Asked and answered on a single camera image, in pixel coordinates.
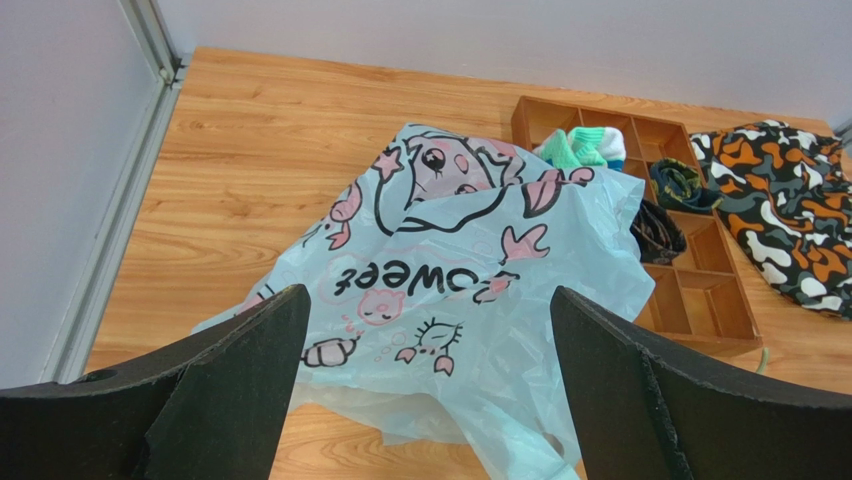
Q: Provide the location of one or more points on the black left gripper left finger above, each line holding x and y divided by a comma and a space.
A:
210, 406

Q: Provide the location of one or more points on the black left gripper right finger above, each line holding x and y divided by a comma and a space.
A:
645, 407

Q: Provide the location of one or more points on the light blue cartoon plastic bag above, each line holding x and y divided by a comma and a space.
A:
430, 281

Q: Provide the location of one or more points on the wooden compartment tray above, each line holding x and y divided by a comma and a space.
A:
698, 300

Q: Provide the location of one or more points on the black brown rolled sock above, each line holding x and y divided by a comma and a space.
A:
659, 238

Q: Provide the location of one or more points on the dark green rolled sock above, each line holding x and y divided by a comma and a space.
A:
678, 187

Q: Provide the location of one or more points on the orange camouflage cloth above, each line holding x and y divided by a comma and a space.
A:
787, 203

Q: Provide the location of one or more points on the green white sock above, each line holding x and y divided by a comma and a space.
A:
584, 147

